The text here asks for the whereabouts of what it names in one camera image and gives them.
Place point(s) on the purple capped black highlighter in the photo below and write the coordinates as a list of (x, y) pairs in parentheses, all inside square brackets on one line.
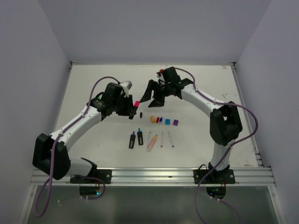
[(132, 140)]

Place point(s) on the orange highlighter pen body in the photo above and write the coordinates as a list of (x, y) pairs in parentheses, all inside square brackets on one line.
[(151, 143)]

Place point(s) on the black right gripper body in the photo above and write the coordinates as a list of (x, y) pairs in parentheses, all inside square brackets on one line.
[(163, 90)]

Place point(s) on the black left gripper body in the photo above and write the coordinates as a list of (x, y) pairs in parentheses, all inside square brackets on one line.
[(121, 105)]

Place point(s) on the black thin marker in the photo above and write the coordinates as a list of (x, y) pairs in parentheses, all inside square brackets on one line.
[(171, 140)]

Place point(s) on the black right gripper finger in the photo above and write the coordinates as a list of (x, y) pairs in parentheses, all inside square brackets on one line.
[(157, 102), (148, 92)]

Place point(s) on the pink capped black highlighter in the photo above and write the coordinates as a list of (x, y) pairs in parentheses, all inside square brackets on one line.
[(134, 111)]

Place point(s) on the aluminium front rail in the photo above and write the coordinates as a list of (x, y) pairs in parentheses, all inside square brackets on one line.
[(184, 177)]

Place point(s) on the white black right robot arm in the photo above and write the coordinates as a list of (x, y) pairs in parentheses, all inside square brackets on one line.
[(224, 125)]

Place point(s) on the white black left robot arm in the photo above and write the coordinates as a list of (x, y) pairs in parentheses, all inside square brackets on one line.
[(51, 152)]

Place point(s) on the blue highlighter black body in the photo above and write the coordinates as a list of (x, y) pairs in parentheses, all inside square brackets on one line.
[(140, 137)]

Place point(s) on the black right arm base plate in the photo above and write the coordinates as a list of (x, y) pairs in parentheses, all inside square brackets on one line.
[(216, 177)]

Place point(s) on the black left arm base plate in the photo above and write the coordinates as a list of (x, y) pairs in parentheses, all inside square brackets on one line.
[(96, 176)]

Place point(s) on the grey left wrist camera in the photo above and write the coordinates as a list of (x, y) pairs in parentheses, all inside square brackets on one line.
[(126, 85)]

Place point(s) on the light blue highlighter cap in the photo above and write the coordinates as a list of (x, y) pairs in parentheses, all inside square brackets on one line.
[(167, 121)]

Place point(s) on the purple highlighter cap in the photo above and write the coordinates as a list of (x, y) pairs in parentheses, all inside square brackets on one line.
[(175, 122)]

